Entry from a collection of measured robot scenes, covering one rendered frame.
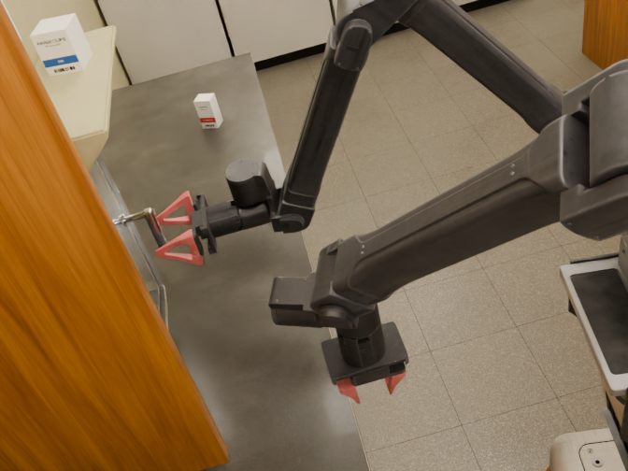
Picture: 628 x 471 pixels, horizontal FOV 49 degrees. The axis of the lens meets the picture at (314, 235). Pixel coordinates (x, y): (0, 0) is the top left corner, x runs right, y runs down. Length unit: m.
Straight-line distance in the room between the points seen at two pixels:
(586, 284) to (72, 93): 0.81
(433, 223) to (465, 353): 1.82
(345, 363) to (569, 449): 1.07
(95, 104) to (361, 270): 0.40
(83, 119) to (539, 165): 0.55
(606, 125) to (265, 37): 3.75
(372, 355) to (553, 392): 1.49
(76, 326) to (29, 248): 0.13
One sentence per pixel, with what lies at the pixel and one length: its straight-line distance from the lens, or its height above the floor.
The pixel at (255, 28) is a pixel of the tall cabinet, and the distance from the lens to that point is 4.16.
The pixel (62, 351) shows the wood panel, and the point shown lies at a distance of 0.95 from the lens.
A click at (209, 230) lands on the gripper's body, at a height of 1.16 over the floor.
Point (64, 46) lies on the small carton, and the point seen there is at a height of 1.55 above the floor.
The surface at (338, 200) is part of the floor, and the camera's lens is 3.09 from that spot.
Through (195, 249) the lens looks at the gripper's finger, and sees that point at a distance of 1.19.
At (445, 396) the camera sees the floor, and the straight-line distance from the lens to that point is 2.31.
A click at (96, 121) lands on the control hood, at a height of 1.51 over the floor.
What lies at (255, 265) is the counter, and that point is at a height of 0.94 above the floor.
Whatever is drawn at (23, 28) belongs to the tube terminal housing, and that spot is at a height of 1.55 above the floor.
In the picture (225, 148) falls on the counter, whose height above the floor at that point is 0.94.
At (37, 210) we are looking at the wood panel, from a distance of 0.81.
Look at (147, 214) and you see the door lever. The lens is 1.22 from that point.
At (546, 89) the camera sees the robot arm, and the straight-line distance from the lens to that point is 1.09.
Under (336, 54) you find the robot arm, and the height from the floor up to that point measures 1.46.
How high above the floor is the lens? 1.88
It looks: 40 degrees down
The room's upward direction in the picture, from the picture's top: 15 degrees counter-clockwise
